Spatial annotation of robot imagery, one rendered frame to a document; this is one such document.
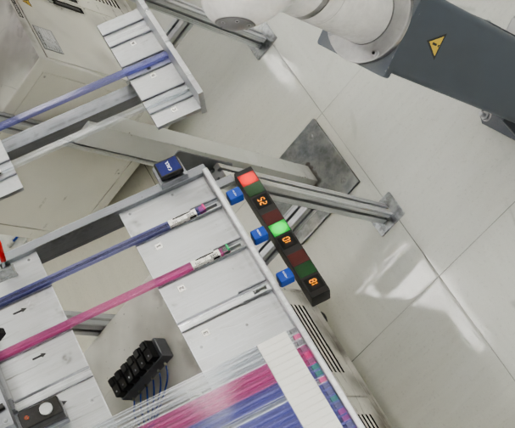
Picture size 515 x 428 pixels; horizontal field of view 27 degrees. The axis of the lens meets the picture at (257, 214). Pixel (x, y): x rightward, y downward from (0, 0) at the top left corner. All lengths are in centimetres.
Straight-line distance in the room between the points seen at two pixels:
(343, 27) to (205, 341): 63
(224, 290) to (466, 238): 80
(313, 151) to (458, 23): 95
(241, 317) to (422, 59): 60
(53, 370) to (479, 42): 104
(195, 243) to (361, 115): 91
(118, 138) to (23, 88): 59
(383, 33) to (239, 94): 125
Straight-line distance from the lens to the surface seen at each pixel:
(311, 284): 205
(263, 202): 216
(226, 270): 207
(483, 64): 221
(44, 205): 333
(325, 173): 290
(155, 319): 240
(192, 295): 205
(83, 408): 198
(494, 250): 260
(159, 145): 249
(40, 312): 209
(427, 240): 270
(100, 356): 253
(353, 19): 192
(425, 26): 203
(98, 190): 337
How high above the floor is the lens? 226
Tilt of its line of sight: 48 degrees down
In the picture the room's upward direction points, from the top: 79 degrees counter-clockwise
